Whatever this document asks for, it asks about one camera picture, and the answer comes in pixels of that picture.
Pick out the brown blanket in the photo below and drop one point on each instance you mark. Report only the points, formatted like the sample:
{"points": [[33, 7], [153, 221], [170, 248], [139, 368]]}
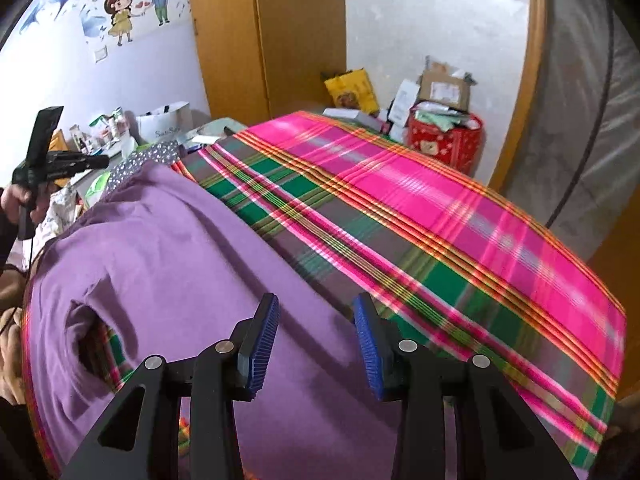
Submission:
{"points": [[10, 355]]}

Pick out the person's left hand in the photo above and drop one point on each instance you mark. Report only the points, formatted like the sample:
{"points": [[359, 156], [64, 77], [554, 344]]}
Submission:
{"points": [[10, 202]]}

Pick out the wooden wardrobe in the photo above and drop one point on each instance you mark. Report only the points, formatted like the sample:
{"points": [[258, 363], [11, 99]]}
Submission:
{"points": [[280, 35]]}

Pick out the group of bottles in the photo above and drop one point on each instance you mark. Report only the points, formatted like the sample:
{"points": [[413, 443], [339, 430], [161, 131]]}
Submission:
{"points": [[102, 132]]}

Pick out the translucent plastic door curtain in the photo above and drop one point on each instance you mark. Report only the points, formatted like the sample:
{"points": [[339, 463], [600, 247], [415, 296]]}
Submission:
{"points": [[575, 110]]}

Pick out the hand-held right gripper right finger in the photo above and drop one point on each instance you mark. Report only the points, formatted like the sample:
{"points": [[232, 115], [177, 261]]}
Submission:
{"points": [[370, 350]]}

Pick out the white wall socket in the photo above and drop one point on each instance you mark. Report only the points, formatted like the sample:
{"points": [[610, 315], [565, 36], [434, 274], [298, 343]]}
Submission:
{"points": [[101, 54]]}

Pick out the white nightstand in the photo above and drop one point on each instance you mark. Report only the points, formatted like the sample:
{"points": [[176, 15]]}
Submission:
{"points": [[95, 165]]}

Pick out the person's left forearm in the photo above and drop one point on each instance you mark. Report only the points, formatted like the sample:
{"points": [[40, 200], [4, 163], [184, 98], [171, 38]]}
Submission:
{"points": [[7, 245]]}

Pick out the wooden door frame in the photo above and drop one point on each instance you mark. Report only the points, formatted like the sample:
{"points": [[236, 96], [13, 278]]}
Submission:
{"points": [[530, 85]]}

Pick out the red patterned bin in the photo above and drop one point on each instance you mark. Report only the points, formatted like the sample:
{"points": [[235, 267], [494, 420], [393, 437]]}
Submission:
{"points": [[450, 145]]}

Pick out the purple fleece garment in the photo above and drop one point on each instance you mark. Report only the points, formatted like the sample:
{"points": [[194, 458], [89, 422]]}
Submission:
{"points": [[175, 260]]}

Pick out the floral white sheet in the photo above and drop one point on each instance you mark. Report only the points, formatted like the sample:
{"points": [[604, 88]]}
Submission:
{"points": [[60, 215]]}

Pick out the green tissue pack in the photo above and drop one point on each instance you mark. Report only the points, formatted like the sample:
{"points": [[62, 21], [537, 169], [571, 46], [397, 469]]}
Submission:
{"points": [[95, 190]]}

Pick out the small white box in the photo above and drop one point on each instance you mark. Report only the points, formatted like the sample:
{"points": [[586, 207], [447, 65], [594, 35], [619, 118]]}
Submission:
{"points": [[402, 102]]}

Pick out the cardboard box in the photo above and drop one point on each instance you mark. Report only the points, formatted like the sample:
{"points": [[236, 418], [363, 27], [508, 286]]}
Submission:
{"points": [[442, 92]]}

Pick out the yellow box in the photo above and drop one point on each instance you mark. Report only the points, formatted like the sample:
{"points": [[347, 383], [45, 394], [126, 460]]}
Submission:
{"points": [[350, 90]]}

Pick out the pale green board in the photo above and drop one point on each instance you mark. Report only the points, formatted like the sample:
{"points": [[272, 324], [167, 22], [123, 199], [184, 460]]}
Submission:
{"points": [[215, 132]]}

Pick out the cartoon couple wall sticker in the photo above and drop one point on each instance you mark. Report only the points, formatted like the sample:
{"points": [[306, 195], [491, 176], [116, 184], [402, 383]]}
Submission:
{"points": [[120, 10]]}

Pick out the orange wooden bed frame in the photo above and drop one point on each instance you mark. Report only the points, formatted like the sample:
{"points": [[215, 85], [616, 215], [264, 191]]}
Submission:
{"points": [[62, 142]]}

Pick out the pink green plaid blanket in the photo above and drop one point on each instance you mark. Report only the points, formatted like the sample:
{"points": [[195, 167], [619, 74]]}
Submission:
{"points": [[450, 210]]}

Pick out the white paper bag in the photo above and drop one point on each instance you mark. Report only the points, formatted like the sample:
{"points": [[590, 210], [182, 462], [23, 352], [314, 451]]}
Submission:
{"points": [[165, 122]]}

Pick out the grey dotted cloth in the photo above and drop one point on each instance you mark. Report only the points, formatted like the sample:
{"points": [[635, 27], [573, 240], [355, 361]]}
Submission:
{"points": [[145, 157]]}

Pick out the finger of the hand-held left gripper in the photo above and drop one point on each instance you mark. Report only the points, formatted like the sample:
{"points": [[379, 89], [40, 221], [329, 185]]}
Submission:
{"points": [[85, 161]]}

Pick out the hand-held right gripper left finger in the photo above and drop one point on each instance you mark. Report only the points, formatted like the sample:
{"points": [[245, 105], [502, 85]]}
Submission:
{"points": [[260, 350]]}

